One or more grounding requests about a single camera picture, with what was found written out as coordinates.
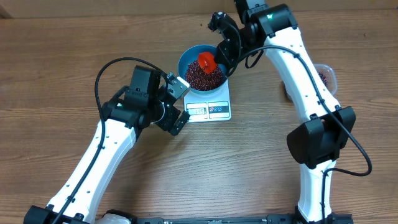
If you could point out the teal plastic bowl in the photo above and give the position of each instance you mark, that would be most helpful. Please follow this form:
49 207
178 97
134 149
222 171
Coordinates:
192 54

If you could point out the white digital kitchen scale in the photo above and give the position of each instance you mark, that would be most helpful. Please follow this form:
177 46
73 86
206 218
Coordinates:
208 106

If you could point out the red adzuki beans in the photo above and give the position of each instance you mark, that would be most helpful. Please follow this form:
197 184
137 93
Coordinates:
323 78

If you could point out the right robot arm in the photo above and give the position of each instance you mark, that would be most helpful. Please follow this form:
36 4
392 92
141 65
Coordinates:
325 126

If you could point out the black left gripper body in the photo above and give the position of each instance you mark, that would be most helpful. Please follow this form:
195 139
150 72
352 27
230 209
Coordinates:
168 117

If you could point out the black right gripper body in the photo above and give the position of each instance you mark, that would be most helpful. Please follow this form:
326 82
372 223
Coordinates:
232 52

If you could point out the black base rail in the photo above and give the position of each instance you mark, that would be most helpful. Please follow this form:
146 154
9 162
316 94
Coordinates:
217 220

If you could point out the clear plastic food container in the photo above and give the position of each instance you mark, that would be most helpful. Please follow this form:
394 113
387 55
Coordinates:
331 77

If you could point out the red beans in bowl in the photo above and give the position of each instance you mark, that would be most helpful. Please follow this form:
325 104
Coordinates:
201 81

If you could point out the red measuring scoop blue handle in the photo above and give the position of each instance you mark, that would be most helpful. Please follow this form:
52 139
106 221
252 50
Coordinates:
206 62

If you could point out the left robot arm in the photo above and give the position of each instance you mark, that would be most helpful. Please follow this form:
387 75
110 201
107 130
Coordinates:
149 99

